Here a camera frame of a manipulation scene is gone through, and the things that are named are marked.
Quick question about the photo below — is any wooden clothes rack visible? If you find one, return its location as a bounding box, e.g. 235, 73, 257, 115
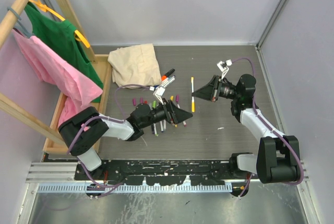
1, 0, 112, 155

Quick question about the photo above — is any green cap rainbow pen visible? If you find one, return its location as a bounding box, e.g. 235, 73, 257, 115
153, 123, 158, 136

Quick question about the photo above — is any pink shirt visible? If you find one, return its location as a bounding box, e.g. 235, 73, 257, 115
12, 29, 102, 125

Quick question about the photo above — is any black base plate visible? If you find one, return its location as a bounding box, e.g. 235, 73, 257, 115
90, 160, 250, 186

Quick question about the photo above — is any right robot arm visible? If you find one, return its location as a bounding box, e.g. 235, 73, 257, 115
192, 74, 304, 185

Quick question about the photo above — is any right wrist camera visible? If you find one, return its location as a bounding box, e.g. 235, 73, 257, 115
217, 60, 232, 79

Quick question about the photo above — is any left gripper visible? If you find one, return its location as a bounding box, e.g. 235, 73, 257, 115
140, 98, 192, 128

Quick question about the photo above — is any grey hanger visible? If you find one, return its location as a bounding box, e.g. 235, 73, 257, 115
7, 7, 33, 38

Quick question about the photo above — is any grey cap white marker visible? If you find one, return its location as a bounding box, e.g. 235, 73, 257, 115
161, 77, 175, 88

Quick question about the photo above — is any beige folded cloth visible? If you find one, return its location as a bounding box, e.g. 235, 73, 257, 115
108, 43, 161, 87

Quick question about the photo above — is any green shirt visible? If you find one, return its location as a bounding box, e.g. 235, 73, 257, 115
25, 2, 103, 89

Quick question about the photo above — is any teal cap white marker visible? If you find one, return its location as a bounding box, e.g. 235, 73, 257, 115
167, 76, 175, 82

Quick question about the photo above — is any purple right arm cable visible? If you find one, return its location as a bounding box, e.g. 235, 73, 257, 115
232, 57, 305, 198

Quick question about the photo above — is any yellow hanger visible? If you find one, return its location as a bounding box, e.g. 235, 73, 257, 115
29, 0, 90, 48

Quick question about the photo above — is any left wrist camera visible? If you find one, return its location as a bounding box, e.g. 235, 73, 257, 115
149, 85, 166, 104

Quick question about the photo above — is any orange black highlighter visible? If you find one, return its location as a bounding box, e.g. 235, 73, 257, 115
161, 68, 175, 81

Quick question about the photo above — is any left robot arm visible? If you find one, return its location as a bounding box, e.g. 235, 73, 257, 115
58, 99, 193, 180

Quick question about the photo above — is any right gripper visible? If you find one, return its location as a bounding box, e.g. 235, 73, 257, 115
192, 75, 241, 102

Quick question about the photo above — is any grey cable duct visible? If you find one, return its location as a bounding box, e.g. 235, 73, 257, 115
37, 182, 232, 194

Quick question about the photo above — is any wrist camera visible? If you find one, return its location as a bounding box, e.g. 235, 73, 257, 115
217, 60, 232, 79
149, 85, 166, 104

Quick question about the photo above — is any dark blue cap marker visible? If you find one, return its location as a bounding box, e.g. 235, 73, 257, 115
165, 76, 175, 86

